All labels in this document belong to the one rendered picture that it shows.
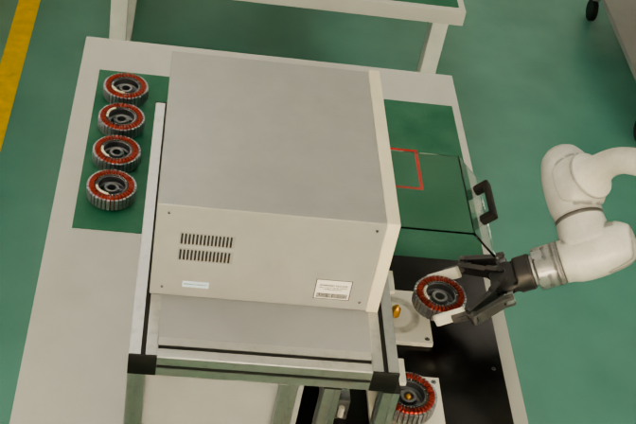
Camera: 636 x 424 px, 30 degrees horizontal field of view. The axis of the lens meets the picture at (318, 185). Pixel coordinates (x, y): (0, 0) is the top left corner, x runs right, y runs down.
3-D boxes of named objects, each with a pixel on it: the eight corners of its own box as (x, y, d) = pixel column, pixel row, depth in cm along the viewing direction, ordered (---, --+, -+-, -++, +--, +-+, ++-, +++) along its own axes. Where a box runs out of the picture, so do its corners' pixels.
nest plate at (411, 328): (424, 295, 258) (425, 291, 257) (432, 347, 247) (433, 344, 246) (356, 290, 256) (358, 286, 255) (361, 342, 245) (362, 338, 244)
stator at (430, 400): (431, 384, 237) (434, 372, 235) (436, 429, 229) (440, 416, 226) (376, 379, 236) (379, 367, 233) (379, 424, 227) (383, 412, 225)
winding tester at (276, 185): (360, 154, 236) (379, 70, 223) (377, 313, 203) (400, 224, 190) (164, 135, 231) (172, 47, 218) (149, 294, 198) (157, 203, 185)
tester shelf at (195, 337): (365, 140, 248) (369, 122, 245) (395, 392, 196) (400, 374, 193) (154, 118, 242) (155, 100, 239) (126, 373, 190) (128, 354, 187)
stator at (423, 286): (459, 288, 254) (463, 275, 252) (467, 326, 246) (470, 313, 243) (408, 283, 253) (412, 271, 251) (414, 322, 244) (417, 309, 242)
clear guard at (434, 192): (478, 180, 254) (485, 158, 250) (495, 257, 236) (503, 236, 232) (327, 166, 250) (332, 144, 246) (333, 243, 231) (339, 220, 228)
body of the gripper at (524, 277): (525, 243, 245) (483, 256, 247) (533, 273, 238) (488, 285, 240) (535, 268, 249) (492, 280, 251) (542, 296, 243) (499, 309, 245)
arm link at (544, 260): (559, 262, 236) (531, 271, 238) (570, 292, 242) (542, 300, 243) (551, 232, 243) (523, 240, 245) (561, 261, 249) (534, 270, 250)
